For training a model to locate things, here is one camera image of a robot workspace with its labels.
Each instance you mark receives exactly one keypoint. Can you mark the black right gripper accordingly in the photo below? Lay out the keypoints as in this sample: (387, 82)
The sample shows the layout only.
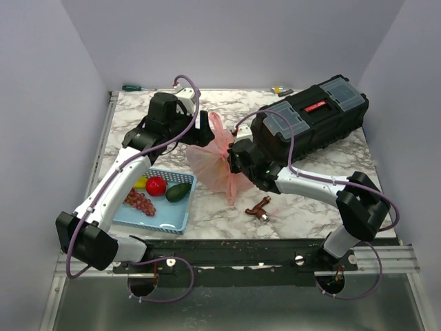
(231, 158)

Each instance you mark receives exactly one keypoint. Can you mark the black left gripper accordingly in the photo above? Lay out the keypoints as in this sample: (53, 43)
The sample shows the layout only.
(202, 136)

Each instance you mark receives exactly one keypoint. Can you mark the pink plastic bag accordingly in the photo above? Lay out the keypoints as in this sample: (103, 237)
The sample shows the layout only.
(210, 163)

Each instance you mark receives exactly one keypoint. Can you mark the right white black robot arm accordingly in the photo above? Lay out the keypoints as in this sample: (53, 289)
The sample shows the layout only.
(361, 205)

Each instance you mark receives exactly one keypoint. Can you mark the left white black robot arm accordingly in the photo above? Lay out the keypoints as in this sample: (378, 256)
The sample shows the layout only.
(83, 234)

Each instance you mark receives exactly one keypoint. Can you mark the green fake avocado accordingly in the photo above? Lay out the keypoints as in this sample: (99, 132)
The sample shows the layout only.
(177, 192)

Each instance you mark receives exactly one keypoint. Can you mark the red fake apple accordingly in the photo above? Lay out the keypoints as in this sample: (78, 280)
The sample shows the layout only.
(156, 186)

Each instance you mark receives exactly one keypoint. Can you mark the yellow fake starfruit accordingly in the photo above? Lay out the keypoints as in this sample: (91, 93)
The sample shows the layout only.
(140, 183)

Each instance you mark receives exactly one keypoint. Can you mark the purple fake grapes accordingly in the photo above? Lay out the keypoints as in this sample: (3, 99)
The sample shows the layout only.
(140, 202)

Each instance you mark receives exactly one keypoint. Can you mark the yellow and black bit set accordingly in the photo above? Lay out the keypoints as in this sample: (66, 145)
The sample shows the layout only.
(281, 92)

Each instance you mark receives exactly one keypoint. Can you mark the light blue plastic basket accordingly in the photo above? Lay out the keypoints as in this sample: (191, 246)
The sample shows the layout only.
(170, 217)

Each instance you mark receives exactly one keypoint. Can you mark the black plastic toolbox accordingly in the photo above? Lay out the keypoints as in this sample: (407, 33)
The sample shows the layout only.
(318, 116)

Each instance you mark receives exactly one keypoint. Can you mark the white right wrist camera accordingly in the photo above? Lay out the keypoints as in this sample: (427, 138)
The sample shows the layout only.
(243, 132)

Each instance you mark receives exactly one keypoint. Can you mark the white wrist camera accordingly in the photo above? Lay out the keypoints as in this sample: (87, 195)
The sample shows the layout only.
(243, 132)
(187, 99)

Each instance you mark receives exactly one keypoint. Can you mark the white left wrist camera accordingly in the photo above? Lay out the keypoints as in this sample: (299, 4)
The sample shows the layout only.
(187, 99)

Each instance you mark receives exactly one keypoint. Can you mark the green handled screwdriver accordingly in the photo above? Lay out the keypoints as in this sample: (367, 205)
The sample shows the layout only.
(132, 88)

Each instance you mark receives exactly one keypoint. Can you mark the black mounting base plate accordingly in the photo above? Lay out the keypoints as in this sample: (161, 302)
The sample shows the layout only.
(235, 263)

